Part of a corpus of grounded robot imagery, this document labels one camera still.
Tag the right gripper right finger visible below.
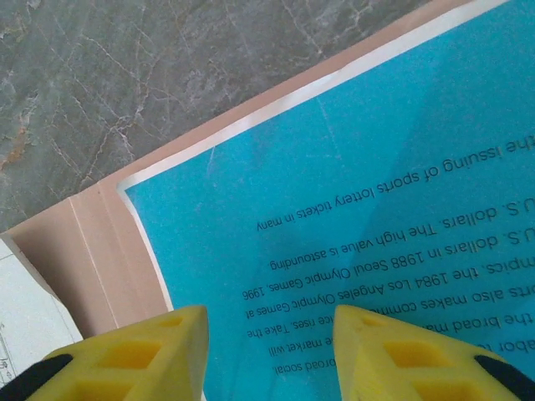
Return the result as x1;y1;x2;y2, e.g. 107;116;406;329
333;303;535;401

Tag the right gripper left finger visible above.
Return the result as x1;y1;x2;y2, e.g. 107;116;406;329
6;304;211;401

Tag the pink paper folder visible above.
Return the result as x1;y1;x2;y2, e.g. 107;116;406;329
0;0;514;340

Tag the white printed paper sheet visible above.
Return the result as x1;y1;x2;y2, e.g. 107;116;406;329
0;232;85;396

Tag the blue printed paper sheet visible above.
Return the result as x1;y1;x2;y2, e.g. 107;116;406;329
116;0;535;401

